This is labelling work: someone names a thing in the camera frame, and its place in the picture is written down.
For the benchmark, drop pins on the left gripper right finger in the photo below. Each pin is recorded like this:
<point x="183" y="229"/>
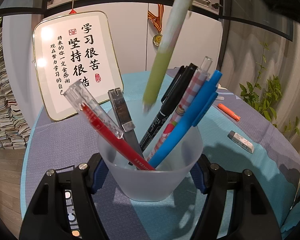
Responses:
<point x="251" y="217"/>

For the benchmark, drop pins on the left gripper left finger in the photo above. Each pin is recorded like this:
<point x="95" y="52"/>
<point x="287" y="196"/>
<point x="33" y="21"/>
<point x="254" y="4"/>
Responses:
<point x="47" y="215"/>

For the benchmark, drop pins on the frosted plastic cup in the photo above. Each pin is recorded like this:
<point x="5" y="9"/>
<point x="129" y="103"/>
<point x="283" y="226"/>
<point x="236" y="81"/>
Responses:
<point x="153" y="186"/>

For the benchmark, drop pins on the blue pen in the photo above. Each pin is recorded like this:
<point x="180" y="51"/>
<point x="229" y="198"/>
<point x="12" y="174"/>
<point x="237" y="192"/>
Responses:
<point x="195" y="112"/>

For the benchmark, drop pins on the red gel pen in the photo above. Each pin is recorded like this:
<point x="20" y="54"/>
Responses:
<point x="83" y="102"/>

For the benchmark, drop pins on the metal ruler clip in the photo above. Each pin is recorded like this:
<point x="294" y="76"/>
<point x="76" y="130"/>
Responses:
<point x="124" y="119"/>

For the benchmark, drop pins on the pink checkered strawberry pen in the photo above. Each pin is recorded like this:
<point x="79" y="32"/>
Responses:
<point x="193" y="88"/>

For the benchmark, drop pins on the black marker pen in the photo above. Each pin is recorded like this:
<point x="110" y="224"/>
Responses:
<point x="169" y="104"/>

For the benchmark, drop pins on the green white pen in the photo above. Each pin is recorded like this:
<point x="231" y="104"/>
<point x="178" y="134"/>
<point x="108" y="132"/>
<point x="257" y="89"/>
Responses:
<point x="162" y="59"/>

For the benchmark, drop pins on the white eraser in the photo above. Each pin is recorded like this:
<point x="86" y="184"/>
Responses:
<point x="241" y="141"/>

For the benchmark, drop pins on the patterned blue grey tablecloth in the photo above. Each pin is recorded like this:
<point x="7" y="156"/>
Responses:
<point x="165" y="204"/>

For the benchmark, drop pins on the orange highlighter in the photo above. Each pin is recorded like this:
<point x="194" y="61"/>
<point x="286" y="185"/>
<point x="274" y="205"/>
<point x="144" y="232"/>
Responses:
<point x="229" y="112"/>

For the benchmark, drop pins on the tall stack of books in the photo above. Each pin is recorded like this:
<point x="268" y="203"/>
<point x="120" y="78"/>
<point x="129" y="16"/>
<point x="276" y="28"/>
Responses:
<point x="14" y="130"/>

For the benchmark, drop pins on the green potted plant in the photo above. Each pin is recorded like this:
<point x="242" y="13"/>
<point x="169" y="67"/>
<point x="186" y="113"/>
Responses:
<point x="262" y="99"/>

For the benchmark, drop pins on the gold medal with ribbon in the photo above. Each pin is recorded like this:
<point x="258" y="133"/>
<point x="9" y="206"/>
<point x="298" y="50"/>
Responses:
<point x="157" y="22"/>

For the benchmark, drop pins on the framed calligraphy sign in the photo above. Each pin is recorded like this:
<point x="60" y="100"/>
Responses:
<point x="74" y="47"/>

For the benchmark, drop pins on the red hanging ornament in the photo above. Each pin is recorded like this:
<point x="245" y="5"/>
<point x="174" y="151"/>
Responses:
<point x="72" y="11"/>

